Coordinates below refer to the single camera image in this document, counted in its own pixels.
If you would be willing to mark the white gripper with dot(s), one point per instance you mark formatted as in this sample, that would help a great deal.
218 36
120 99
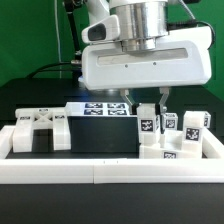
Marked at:
180 58

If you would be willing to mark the white chair seat part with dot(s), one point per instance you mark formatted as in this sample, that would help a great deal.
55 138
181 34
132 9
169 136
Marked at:
170 147

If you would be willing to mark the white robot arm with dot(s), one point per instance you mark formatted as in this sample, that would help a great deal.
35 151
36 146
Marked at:
131 44

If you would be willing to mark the white chair back part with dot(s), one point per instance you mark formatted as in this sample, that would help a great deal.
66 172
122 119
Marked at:
31 119

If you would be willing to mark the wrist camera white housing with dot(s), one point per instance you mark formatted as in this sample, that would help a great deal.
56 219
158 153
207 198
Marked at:
105 30

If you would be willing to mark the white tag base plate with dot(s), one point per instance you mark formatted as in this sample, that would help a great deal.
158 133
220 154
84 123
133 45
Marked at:
97 109

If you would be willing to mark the white U-shaped fence frame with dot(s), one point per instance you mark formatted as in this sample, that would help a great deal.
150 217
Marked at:
102 171

